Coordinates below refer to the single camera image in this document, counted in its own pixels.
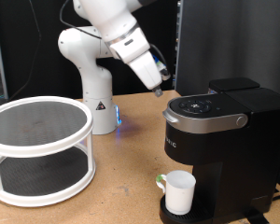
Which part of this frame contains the black backdrop curtain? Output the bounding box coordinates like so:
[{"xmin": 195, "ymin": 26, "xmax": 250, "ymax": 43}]
[{"xmin": 0, "ymin": 0, "xmax": 178, "ymax": 101}]

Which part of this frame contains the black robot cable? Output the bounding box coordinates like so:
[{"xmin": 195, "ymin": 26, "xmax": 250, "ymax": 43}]
[{"xmin": 59, "ymin": 0, "xmax": 167, "ymax": 67}]

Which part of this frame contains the black Keurig coffee machine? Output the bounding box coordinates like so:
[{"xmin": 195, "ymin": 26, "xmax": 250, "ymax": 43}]
[{"xmin": 159, "ymin": 77, "xmax": 280, "ymax": 224}]

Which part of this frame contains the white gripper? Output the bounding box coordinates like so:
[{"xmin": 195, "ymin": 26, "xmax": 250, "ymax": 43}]
[{"xmin": 128, "ymin": 50, "xmax": 164, "ymax": 98}]

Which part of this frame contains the dark grey partition panel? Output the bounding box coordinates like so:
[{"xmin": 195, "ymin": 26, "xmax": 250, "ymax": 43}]
[{"xmin": 175, "ymin": 0, "xmax": 280, "ymax": 101}]

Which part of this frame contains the white mug green taped handle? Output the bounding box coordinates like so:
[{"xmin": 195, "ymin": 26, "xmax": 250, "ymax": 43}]
[{"xmin": 155, "ymin": 169, "xmax": 197, "ymax": 216}]

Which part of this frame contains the black hanging background cable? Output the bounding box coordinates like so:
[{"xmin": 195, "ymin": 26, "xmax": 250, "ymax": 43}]
[{"xmin": 7, "ymin": 0, "xmax": 43, "ymax": 101}]

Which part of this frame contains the white two-tier turntable rack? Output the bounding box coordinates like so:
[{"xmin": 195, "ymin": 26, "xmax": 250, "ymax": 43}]
[{"xmin": 0, "ymin": 95, "xmax": 96, "ymax": 208}]

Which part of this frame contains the Keurig lid with silver handle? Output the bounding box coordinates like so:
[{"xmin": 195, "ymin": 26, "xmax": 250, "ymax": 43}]
[{"xmin": 162, "ymin": 92, "xmax": 250, "ymax": 135}]

